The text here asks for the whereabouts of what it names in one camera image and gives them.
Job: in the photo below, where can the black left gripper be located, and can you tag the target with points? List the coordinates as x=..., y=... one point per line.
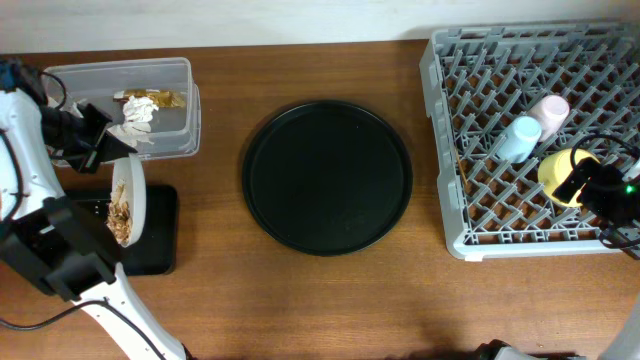
x=107, y=147

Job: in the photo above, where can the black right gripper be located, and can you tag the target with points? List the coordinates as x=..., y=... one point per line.
x=582, y=181

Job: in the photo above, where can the yellow bowl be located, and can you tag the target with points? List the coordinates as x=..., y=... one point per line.
x=552, y=172

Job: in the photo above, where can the white tissue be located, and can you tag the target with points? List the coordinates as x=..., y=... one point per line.
x=132, y=133

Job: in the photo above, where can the grey plate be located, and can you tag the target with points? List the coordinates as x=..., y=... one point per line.
x=130, y=170

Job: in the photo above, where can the grey tissue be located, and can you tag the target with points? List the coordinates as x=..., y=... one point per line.
x=139, y=109

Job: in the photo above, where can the food scraps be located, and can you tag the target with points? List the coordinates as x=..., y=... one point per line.
x=118, y=219

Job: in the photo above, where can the pink cup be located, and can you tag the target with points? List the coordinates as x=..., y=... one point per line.
x=550, y=112

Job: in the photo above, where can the gold snack wrapper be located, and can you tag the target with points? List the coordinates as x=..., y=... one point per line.
x=161, y=98

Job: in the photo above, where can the light blue cup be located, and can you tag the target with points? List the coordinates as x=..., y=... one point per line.
x=521, y=136

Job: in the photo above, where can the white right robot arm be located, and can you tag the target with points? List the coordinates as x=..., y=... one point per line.
x=626, y=344

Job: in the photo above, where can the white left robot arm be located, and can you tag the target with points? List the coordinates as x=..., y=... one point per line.
x=59, y=247

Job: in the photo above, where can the grey dishwasher rack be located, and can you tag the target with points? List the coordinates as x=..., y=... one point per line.
x=477, y=80

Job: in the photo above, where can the clear plastic bin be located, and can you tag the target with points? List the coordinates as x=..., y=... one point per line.
x=174, y=131

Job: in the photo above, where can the black rectangular tray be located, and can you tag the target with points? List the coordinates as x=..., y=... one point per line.
x=155, y=251

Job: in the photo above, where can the black round tray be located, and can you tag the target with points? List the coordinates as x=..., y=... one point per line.
x=327, y=178

